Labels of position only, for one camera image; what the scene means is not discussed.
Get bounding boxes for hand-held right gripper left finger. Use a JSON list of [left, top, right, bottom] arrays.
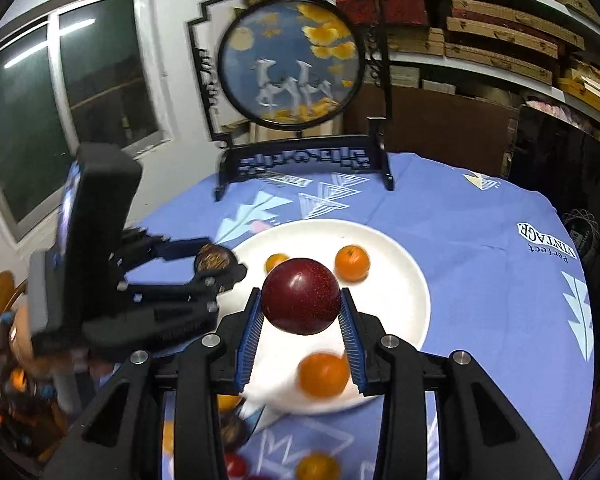
[[42, 287, 266, 480]]

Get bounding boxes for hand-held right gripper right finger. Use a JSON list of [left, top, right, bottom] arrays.
[[337, 287, 563, 480]]

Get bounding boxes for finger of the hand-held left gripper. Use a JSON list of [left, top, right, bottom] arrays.
[[117, 262, 248, 322], [112, 227, 216, 265]]

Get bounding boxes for dark brown water chestnut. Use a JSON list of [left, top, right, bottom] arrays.
[[195, 242, 238, 281], [222, 415, 248, 453]]

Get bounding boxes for large orange tangerine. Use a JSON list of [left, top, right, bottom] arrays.
[[298, 352, 352, 397]]

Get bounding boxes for white plate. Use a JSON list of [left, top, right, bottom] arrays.
[[215, 219, 432, 415]]

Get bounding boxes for dark red plum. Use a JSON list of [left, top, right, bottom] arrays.
[[225, 452, 248, 478], [261, 257, 342, 336]]

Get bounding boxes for white framed window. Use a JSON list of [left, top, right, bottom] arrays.
[[0, 0, 173, 241]]

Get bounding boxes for blue printed tablecloth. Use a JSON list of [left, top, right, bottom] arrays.
[[92, 152, 596, 480]]

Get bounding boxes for round deer table screen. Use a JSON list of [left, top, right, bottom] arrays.
[[186, 0, 396, 203]]

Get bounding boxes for brown cardboard sheet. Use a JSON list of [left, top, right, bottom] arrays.
[[342, 80, 520, 177]]

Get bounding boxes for white shelf rack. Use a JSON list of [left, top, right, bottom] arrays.
[[247, 0, 600, 151]]

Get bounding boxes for red patterned box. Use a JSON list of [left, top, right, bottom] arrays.
[[335, 0, 431, 28]]

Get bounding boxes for stack of woven flat boxes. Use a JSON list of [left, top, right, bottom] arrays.
[[387, 0, 600, 136]]

